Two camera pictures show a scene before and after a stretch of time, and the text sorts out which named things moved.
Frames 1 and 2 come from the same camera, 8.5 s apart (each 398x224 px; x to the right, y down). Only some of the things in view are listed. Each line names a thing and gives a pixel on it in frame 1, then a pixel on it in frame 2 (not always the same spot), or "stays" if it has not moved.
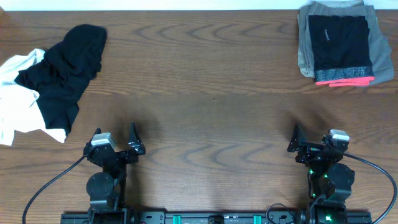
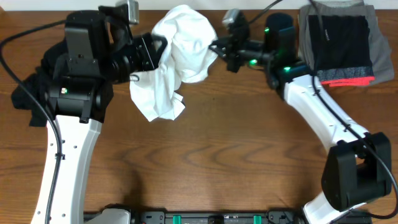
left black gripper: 134,142 → 147,60
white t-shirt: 18,106 → 192,45
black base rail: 217,218 stays
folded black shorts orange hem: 341,50 stays
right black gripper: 311,150 → 234,51
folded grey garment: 382,58 stays
